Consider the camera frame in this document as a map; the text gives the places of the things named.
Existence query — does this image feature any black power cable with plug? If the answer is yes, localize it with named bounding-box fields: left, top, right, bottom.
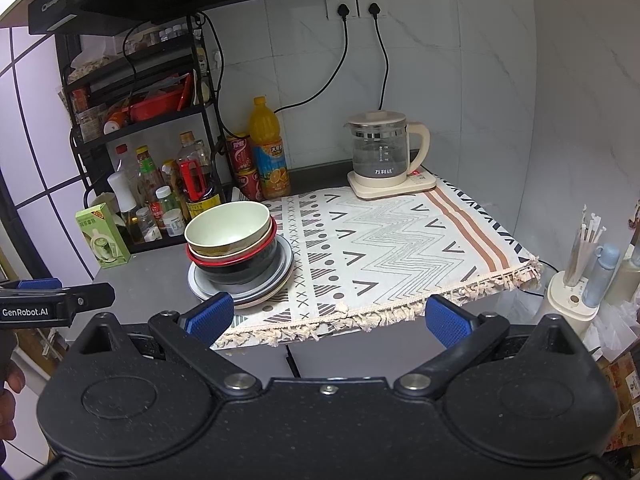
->
left=273, top=4, right=351, bottom=114

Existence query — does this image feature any small clear jar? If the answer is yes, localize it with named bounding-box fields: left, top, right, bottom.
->
left=134, top=207, right=164, bottom=242

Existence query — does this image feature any pale green bowl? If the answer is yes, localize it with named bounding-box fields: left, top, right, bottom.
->
left=192, top=219, right=278, bottom=263
left=184, top=202, right=273, bottom=257

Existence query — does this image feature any person's left hand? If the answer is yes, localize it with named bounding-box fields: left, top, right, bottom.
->
left=0, top=355, right=26, bottom=442

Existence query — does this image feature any white wall socket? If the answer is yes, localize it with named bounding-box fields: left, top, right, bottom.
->
left=355, top=0, right=387, bottom=20
left=324, top=0, right=357, bottom=21

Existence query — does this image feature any row of small spice jars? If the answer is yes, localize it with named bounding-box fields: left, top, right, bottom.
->
left=124, top=21, right=202, bottom=57

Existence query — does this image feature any black kettle cable with plug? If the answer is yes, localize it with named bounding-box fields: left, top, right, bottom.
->
left=368, top=3, right=390, bottom=111

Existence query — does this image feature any pale blue bottle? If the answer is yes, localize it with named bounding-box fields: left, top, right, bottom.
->
left=581, top=242, right=621, bottom=309

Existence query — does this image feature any green carton box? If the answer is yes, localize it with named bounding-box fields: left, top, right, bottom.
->
left=74, top=202, right=132, bottom=269

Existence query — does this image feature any cardboard box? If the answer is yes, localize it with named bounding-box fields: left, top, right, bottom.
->
left=597, top=350, right=640, bottom=456

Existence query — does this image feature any bundle of white chopsticks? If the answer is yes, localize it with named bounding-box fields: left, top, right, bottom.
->
left=562, top=203, right=609, bottom=287

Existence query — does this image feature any black metal spice rack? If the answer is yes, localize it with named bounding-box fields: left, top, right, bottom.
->
left=54, top=9, right=232, bottom=257

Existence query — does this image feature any white labelled jar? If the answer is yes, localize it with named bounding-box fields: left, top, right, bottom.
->
left=163, top=208, right=186, bottom=237

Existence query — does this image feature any red plastic basket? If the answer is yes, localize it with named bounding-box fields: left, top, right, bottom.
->
left=128, top=86, right=184, bottom=124

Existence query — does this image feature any white and blue appliance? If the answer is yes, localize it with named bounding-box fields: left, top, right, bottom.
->
left=604, top=244, right=640, bottom=307

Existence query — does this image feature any red cap white bottle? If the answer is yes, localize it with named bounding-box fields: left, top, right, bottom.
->
left=107, top=143, right=139, bottom=223

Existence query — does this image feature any patterned fringed tablecloth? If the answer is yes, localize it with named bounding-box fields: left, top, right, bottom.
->
left=209, top=174, right=544, bottom=349

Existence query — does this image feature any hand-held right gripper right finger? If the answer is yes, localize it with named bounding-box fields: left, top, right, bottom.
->
left=394, top=295, right=586, bottom=401

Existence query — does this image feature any red and black bowl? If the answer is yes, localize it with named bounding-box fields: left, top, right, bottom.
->
left=186, top=232, right=279, bottom=287

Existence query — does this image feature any soy sauce bottle red handle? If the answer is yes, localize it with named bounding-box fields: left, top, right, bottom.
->
left=176, top=131, right=224, bottom=221

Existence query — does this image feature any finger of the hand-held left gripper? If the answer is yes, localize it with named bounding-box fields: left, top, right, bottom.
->
left=0, top=277, right=64, bottom=292
left=50, top=282, right=116, bottom=322

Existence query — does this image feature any glass electric kettle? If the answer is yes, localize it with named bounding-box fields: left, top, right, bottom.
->
left=343, top=109, right=431, bottom=180

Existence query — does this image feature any thin black cable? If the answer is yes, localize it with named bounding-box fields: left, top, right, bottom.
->
left=514, top=259, right=559, bottom=297

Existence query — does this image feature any white chopstick holder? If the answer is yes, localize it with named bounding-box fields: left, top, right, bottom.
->
left=543, top=269, right=602, bottom=339

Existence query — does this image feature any yellow cap seasoning bottle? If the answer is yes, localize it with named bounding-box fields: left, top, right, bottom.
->
left=134, top=145, right=166, bottom=211

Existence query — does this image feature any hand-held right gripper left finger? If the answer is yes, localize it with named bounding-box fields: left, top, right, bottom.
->
left=72, top=291, right=263, bottom=401

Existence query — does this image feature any white plate with grey print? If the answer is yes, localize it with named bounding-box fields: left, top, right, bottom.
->
left=188, top=236, right=295, bottom=297

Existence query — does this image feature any orange juice bottle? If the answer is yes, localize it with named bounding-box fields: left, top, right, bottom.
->
left=248, top=96, right=292, bottom=200

